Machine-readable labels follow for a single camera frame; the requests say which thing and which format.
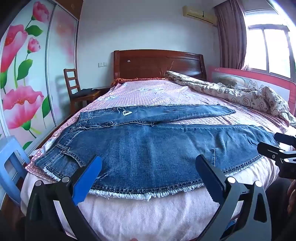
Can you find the pink bed guard rail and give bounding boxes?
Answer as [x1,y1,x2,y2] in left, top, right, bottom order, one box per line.
[208,66,296,116]

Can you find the window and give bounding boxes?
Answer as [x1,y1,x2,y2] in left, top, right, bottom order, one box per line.
[244,0,296,78]

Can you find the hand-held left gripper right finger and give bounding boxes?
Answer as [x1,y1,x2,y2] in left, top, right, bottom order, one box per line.
[195,154,273,241]

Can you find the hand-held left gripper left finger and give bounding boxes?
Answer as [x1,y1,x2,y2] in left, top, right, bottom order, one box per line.
[25,155,103,241]

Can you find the flower print wardrobe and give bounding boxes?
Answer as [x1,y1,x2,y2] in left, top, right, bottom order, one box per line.
[0,0,84,209]

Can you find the wooden bed headboard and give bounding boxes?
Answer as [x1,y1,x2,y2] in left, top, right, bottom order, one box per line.
[113,49,207,81]

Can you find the mauve curtain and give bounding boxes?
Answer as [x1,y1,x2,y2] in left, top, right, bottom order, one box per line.
[214,0,247,70]

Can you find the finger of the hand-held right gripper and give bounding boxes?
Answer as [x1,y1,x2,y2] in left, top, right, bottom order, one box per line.
[274,133,296,147]
[257,142,296,163]

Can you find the blue plastic stool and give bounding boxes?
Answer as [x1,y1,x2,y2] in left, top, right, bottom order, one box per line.
[0,136,31,207]

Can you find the dark clothing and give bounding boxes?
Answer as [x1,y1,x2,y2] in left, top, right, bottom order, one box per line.
[75,88,93,97]

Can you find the floral patterned quilt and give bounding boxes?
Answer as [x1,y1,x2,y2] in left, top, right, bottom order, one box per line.
[165,71,296,128]

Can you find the wall air conditioner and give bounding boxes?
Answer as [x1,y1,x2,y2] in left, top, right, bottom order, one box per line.
[183,5,218,25]

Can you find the person's right hand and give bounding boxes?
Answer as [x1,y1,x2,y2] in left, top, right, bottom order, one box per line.
[287,182,296,210]

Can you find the wooden chair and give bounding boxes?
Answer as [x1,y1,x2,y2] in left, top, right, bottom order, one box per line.
[63,68,102,109]

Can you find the wooden nightstand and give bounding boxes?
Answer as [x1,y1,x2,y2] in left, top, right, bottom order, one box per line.
[92,86,112,98]

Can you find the blue denim pants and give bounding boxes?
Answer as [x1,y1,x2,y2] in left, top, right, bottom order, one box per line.
[35,104,280,201]

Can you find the pink plaid printed blanket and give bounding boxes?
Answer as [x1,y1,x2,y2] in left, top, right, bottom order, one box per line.
[25,77,296,183]

